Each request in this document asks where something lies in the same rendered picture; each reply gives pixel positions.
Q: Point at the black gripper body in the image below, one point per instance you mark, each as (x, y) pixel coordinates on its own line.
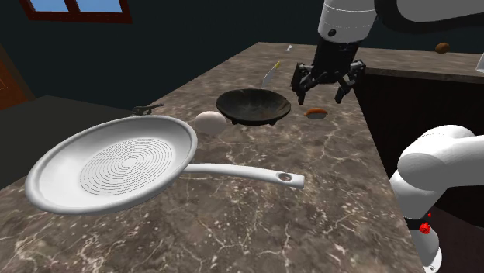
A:
(334, 56)

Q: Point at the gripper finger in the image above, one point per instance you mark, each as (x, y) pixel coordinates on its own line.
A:
(301, 81)
(351, 79)

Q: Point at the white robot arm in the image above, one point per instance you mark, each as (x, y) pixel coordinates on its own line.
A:
(427, 170)

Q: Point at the orange and white sushi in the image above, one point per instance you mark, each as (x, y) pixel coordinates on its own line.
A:
(316, 113)

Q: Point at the black bowl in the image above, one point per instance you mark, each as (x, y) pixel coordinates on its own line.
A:
(252, 106)

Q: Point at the brown potato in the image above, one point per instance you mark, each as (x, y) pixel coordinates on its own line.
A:
(442, 47)

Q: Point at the white egg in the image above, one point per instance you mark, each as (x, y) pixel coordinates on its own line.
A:
(210, 121)

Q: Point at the clear glass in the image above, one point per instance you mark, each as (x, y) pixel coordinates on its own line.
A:
(480, 64)

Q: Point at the dark robot stand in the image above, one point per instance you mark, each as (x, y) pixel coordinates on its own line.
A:
(461, 245)

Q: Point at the white frying pan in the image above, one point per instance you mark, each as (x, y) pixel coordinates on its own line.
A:
(113, 166)

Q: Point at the red-framed window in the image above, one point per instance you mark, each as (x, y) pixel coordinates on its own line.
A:
(75, 8)

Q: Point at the brown door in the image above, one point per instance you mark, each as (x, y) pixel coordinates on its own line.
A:
(11, 87)

